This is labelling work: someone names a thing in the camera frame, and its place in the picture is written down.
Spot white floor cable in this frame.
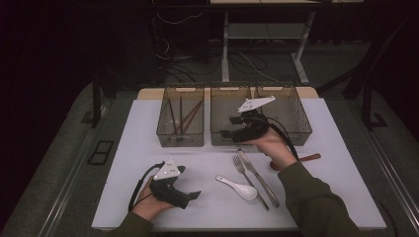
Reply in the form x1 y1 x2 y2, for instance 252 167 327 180
237 50 282 83

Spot person's left hand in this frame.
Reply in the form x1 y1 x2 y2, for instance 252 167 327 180
131 177 176 222

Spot white metal frame desk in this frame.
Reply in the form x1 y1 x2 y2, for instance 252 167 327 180
209 0 365 86

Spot thin white hanging cable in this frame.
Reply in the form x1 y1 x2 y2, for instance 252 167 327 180
155 10 204 26

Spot brown wooden chopstick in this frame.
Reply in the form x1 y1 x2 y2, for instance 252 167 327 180
175 99 205 133
182 106 204 133

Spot metal floor rail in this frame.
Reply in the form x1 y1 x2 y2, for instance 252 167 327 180
39 105 112 237
357 121 419 228

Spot black slanted stand legs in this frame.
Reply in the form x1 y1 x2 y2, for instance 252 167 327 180
315 13 416 100

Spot white board table cover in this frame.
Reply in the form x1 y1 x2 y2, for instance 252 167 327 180
91 97 387 231

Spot steel fork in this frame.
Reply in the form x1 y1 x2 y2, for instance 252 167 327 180
231 153 271 211

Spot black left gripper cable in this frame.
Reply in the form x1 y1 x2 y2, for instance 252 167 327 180
127 161 166 213

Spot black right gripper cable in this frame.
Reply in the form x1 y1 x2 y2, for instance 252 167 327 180
255 115 300 162

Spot white ceramic spoon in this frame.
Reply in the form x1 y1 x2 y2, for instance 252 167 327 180
214 175 259 201

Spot person's right hand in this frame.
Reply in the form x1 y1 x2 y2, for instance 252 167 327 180
245 126 299 172

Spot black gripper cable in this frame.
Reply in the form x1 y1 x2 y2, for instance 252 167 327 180
127 161 166 213
255 115 300 162

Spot black floor cable tangle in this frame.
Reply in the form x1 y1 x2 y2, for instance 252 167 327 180
153 35 269 84

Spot red-brown wooden spoon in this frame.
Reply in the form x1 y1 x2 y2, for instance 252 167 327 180
269 152 322 172

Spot black metal stand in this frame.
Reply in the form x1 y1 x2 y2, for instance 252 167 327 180
80 70 117 129
361 75 389 131

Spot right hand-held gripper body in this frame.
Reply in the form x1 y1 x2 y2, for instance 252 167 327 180
230 95 277 144

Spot smoky clear plastic bin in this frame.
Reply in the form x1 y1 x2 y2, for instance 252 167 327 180
155 86 206 148
254 86 313 147
209 86 259 147

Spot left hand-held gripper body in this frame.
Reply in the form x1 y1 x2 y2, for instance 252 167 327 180
148 158 192 210

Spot steel table knife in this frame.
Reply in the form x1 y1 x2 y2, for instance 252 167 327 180
235 146 281 209

